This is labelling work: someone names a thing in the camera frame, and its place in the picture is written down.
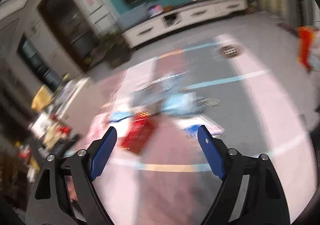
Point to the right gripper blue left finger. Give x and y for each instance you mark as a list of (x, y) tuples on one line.
[(49, 201)]

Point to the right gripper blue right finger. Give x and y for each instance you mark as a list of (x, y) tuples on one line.
[(265, 201)]

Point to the red cigarette box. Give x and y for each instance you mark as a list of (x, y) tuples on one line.
[(142, 128)]

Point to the blue face mask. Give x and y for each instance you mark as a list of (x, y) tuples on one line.
[(180, 104)]

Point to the clear blue plastic wrapper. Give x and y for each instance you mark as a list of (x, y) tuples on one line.
[(157, 90)]

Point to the white paper cup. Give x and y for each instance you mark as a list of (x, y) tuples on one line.
[(119, 115)]

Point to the yellow cloth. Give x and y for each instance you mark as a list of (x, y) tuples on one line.
[(42, 98)]

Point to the white cabinet box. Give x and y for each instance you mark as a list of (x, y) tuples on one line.
[(64, 96)]

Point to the plant shelf by cabinet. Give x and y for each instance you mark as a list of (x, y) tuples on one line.
[(111, 48)]

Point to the red paper shopping bag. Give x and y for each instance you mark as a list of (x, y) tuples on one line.
[(306, 35)]

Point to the white tv stand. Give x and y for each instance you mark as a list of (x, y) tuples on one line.
[(181, 17)]

